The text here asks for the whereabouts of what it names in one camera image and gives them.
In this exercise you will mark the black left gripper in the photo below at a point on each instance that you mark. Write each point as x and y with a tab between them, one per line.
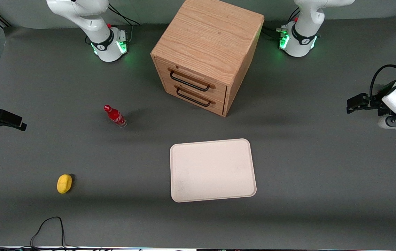
374	103

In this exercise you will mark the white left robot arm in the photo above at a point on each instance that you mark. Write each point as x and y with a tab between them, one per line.
300	42

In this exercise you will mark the cream plastic tray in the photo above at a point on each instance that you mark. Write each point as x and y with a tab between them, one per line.
212	170

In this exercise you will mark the yellow lemon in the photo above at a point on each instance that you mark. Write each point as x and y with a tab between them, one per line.
64	183

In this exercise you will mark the red soda bottle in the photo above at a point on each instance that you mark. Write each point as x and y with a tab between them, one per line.
115	116

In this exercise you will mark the wooden drawer cabinet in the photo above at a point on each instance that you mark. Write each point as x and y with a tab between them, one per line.
208	38

